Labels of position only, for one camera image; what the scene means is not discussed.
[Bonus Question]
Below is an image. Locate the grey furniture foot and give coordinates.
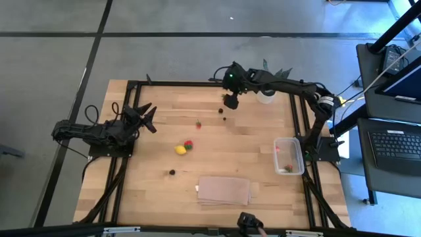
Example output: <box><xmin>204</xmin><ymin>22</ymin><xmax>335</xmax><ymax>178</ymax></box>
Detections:
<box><xmin>0</xmin><ymin>144</ymin><xmax>26</xmax><ymax>159</ymax></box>

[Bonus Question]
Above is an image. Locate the black power adapter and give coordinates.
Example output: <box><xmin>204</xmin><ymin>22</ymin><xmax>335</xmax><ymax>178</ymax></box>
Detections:
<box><xmin>382</xmin><ymin>45</ymin><xmax>408</xmax><ymax>76</ymax></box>

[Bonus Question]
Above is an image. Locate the black laptop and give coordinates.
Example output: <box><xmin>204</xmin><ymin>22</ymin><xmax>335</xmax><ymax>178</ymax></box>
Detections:
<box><xmin>367</xmin><ymin>128</ymin><xmax>421</xmax><ymax>177</ymax></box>

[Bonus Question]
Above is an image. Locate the snake plant in white pot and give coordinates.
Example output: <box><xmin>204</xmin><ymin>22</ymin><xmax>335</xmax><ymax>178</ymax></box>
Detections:
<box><xmin>256</xmin><ymin>58</ymin><xmax>293</xmax><ymax>105</ymax></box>

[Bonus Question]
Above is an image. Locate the silver beam bracket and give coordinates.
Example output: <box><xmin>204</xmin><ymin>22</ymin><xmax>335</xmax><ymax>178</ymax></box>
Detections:
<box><xmin>285</xmin><ymin>229</ymin><xmax>325</xmax><ymax>237</ymax></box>
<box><xmin>102</xmin><ymin>225</ymin><xmax>141</xmax><ymax>235</ymax></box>

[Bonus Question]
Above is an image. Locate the black diagonal frame pole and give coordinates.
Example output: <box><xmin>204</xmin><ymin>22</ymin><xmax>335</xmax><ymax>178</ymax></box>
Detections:
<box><xmin>368</xmin><ymin>0</ymin><xmax>421</xmax><ymax>54</ymax></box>

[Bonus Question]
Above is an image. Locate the white cable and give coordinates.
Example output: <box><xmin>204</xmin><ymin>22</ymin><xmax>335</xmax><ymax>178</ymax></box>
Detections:
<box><xmin>339</xmin><ymin>39</ymin><xmax>421</xmax><ymax>123</ymax></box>

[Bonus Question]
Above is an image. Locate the black computer monitor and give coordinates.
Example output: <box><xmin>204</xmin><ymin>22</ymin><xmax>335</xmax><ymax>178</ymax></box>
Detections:
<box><xmin>374</xmin><ymin>55</ymin><xmax>421</xmax><ymax>105</ymax></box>

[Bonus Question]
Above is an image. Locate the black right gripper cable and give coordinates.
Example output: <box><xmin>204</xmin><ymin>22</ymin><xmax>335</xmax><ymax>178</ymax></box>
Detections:
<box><xmin>212</xmin><ymin>65</ymin><xmax>231</xmax><ymax>80</ymax></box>

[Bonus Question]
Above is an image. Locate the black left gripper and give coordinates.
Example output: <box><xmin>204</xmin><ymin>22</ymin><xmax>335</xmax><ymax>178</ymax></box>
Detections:
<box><xmin>123</xmin><ymin>102</ymin><xmax>158</xmax><ymax>134</ymax></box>

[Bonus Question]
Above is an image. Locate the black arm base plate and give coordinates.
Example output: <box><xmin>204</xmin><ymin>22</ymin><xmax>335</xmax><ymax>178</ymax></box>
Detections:
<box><xmin>88</xmin><ymin>142</ymin><xmax>136</xmax><ymax>158</ymax></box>
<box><xmin>295</xmin><ymin>136</ymin><xmax>341</xmax><ymax>163</ymax></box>

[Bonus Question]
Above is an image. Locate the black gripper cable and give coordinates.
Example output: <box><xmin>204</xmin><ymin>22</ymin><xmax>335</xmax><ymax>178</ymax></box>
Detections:
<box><xmin>212</xmin><ymin>65</ymin><xmax>231</xmax><ymax>80</ymax></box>
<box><xmin>84</xmin><ymin>101</ymin><xmax>121</xmax><ymax>126</ymax></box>

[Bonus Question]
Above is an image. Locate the dark grey cart shelf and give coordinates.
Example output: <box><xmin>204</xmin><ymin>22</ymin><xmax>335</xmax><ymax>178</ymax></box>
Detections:
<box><xmin>356</xmin><ymin>42</ymin><xmax>421</xmax><ymax>124</ymax></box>
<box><xmin>357</xmin><ymin>117</ymin><xmax>421</xmax><ymax>200</ymax></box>

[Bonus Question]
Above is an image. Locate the black frame crossbeam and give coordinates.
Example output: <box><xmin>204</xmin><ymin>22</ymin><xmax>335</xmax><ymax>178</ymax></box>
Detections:
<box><xmin>0</xmin><ymin>223</ymin><xmax>421</xmax><ymax>237</ymax></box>

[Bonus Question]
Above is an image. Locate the clear plastic tupperware container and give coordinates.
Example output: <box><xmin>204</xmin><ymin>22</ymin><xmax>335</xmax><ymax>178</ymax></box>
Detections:
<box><xmin>273</xmin><ymin>137</ymin><xmax>305</xmax><ymax>176</ymax></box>

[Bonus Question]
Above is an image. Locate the black handheld object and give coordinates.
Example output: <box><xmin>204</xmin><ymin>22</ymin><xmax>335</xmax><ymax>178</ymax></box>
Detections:
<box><xmin>237</xmin><ymin>211</ymin><xmax>264</xmax><ymax>235</ymax></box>

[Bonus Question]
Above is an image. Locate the folded beige cloth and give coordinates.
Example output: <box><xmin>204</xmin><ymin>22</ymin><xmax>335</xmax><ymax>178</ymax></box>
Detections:
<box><xmin>196</xmin><ymin>175</ymin><xmax>253</xmax><ymax>207</ymax></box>

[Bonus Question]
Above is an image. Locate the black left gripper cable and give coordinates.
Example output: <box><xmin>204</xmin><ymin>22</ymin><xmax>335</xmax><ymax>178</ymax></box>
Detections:
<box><xmin>84</xmin><ymin>101</ymin><xmax>121</xmax><ymax>126</ymax></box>

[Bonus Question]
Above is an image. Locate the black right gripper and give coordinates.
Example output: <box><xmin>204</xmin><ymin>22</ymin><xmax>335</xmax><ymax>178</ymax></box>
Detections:
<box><xmin>222</xmin><ymin>61</ymin><xmax>247</xmax><ymax>110</ymax></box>

